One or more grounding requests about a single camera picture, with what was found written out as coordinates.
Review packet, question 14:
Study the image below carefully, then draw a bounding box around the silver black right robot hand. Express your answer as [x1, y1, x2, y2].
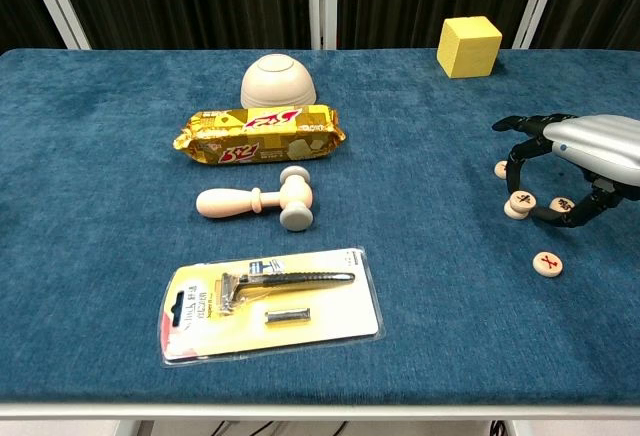
[492, 113, 640, 230]

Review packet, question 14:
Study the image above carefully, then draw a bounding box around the yellow cube block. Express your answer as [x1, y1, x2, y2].
[436, 15, 503, 79]

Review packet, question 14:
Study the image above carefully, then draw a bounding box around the beige upturned bowl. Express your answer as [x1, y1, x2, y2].
[240, 53, 318, 109]

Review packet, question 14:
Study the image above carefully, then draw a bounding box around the gold biscuit packet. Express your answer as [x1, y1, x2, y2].
[172, 104, 347, 166]

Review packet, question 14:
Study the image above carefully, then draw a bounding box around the razor blister pack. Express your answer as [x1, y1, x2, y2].
[158, 246, 387, 368]

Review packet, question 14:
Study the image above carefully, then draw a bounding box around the wooden toy hammer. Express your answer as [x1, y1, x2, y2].
[195, 165, 315, 233]

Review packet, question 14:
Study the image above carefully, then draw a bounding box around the blue velvet table cloth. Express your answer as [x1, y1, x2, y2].
[0, 48, 640, 406]

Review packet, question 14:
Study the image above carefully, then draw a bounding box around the white partition frame post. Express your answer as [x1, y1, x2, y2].
[19, 0, 92, 51]
[306, 0, 322, 51]
[511, 0, 567, 50]
[322, 0, 339, 51]

